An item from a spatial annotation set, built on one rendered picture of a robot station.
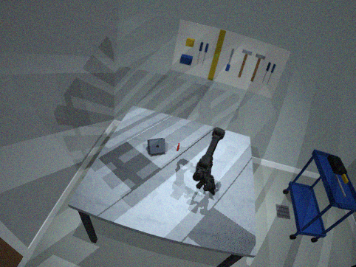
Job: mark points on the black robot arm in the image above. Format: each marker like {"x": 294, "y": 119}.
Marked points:
{"x": 206, "y": 161}

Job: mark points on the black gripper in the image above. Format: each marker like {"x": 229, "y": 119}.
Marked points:
{"x": 209, "y": 183}

